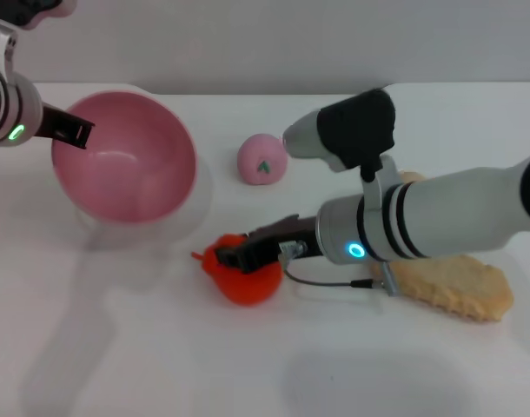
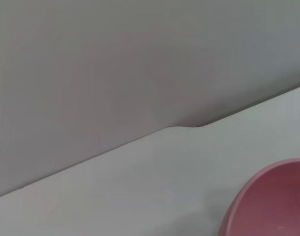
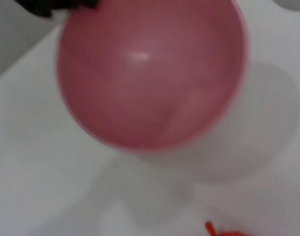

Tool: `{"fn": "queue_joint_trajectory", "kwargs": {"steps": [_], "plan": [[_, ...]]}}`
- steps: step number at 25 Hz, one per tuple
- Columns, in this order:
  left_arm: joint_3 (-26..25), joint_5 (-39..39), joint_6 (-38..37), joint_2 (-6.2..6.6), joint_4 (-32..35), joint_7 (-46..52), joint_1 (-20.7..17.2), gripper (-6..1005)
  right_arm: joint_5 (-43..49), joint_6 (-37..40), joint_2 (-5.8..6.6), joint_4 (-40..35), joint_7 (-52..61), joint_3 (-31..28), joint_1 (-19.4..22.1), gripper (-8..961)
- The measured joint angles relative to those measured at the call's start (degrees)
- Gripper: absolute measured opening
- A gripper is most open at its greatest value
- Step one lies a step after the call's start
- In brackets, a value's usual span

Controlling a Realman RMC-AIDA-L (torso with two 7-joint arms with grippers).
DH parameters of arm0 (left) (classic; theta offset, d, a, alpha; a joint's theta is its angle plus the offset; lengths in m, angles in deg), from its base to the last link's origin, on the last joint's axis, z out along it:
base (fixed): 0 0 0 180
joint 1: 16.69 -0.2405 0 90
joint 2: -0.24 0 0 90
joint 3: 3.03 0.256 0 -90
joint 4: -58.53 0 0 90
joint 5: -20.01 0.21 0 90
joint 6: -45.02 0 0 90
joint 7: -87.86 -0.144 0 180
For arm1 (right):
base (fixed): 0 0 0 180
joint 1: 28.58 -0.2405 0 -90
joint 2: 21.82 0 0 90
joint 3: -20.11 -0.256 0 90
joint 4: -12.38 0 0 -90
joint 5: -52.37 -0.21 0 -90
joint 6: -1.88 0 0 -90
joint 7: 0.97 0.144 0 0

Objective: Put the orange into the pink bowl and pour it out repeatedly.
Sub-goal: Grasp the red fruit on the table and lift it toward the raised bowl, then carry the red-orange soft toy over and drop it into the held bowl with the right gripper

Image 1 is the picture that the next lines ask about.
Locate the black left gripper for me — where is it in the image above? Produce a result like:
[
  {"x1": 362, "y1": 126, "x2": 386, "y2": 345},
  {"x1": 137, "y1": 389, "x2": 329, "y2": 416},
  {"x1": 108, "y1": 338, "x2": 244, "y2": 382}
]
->
[{"x1": 32, "y1": 103, "x2": 96, "y2": 151}]

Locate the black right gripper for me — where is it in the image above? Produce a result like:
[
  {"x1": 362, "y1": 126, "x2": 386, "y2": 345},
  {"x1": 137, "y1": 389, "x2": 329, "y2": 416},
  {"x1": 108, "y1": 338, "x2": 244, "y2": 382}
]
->
[{"x1": 215, "y1": 213, "x2": 321, "y2": 275}]

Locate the orange toy fruit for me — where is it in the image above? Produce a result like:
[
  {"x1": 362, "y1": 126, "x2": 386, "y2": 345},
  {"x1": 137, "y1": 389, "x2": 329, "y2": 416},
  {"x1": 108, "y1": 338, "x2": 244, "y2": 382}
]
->
[{"x1": 191, "y1": 233, "x2": 284, "y2": 308}]

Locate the pink plastic bowl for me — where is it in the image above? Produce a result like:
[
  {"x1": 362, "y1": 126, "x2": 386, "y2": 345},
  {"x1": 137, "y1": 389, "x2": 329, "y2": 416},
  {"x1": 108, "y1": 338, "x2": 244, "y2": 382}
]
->
[{"x1": 50, "y1": 89, "x2": 200, "y2": 225}]

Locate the pink toy peach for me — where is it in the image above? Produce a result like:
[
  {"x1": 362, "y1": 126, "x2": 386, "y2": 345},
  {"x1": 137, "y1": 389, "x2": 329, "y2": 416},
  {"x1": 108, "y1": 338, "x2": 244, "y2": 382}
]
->
[{"x1": 237, "y1": 133, "x2": 288, "y2": 187}]

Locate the long golden bread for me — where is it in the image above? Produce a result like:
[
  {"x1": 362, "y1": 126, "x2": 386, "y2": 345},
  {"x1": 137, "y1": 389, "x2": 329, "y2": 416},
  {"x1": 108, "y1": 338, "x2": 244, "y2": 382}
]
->
[{"x1": 368, "y1": 254, "x2": 514, "y2": 323}]

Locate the right arm cable with plug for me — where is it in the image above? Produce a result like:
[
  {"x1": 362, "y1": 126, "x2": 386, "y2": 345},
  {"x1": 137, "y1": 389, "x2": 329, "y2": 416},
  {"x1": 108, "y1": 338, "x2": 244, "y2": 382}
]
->
[{"x1": 278, "y1": 241, "x2": 401, "y2": 297}]

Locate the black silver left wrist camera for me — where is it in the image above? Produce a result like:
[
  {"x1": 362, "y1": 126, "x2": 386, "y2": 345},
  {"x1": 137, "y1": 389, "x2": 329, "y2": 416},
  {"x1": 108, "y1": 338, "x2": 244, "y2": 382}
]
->
[{"x1": 0, "y1": 0, "x2": 78, "y2": 31}]

